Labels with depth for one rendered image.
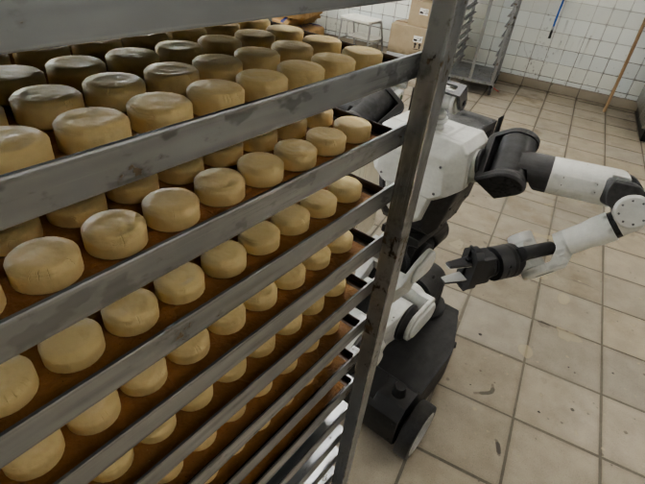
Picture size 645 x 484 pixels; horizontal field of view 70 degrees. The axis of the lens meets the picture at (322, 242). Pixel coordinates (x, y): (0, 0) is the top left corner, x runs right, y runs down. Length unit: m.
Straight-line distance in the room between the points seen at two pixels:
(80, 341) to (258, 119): 0.24
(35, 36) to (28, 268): 0.17
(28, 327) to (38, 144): 0.12
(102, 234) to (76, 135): 0.09
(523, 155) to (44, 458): 1.10
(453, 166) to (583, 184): 0.29
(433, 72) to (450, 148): 0.63
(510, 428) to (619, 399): 0.52
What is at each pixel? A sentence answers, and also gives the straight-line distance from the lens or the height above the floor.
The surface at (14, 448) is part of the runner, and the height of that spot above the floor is 1.14.
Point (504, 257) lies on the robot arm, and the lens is 1.23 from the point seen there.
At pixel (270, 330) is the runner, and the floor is 1.05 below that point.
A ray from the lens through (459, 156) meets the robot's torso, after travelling 1.22.
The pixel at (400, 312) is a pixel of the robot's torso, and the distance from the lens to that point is 1.65.
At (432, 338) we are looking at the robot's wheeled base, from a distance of 1.86.
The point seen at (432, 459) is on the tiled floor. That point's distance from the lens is 1.76.
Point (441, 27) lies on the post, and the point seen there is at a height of 1.37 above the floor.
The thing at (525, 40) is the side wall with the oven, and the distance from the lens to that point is 5.98.
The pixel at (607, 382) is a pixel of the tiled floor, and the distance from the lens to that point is 2.30.
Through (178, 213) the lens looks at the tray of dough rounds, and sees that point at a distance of 0.42.
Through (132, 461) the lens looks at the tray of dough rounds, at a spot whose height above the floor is 0.95.
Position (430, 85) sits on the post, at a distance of 0.61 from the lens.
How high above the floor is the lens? 1.47
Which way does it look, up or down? 36 degrees down
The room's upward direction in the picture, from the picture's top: 7 degrees clockwise
